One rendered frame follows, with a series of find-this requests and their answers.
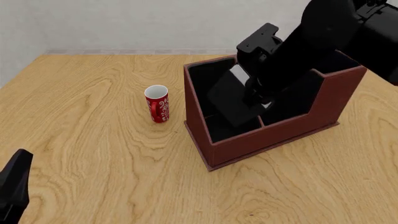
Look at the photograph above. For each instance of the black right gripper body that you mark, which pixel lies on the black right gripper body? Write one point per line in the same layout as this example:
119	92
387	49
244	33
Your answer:
266	96

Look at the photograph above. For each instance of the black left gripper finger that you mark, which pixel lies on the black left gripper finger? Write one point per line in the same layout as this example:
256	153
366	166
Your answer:
17	177

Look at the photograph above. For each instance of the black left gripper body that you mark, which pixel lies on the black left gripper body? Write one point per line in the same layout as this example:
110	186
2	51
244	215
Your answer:
9	214

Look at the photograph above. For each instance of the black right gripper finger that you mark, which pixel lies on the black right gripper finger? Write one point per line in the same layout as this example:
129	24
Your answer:
251	93

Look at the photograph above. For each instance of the black book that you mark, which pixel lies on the black book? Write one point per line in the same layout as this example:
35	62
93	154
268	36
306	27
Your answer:
228	102

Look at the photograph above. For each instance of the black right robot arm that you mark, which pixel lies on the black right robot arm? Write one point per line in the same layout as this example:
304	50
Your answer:
326	35

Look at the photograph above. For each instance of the red-brown desk caddy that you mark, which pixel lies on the red-brown desk caddy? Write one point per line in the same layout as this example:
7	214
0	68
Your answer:
273	137

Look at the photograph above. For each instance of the red mug with white pattern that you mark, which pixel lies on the red mug with white pattern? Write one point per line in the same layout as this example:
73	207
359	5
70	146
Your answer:
158	107

